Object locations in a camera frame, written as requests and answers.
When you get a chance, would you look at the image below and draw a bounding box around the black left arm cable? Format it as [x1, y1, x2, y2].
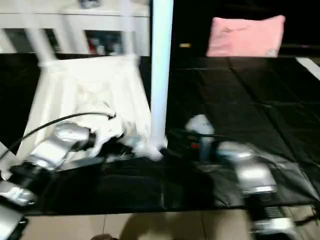
[9, 112, 117, 152]

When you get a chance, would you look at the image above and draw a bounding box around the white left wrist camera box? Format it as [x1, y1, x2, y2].
[92, 117, 127, 152]

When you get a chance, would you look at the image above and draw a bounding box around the pink printed pillow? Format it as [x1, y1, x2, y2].
[206, 15, 286, 58]

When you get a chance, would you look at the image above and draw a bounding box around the black work mat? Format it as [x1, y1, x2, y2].
[0, 52, 320, 217]

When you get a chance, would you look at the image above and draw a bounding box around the dark ornament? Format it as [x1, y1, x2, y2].
[79, 0, 103, 9]

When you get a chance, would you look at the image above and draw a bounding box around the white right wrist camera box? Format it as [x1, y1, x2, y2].
[185, 114, 216, 138]

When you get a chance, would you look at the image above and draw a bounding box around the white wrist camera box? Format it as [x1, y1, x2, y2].
[185, 114, 216, 138]
[92, 117, 127, 152]

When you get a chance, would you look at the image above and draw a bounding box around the white glass-door cabinet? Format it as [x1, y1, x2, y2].
[0, 0, 151, 57]

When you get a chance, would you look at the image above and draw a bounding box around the white plastic table leg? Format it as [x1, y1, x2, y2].
[0, 141, 17, 165]
[17, 0, 60, 67]
[119, 0, 142, 62]
[148, 0, 175, 152]

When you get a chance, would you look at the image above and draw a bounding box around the black sofa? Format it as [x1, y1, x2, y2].
[172, 0, 320, 58]

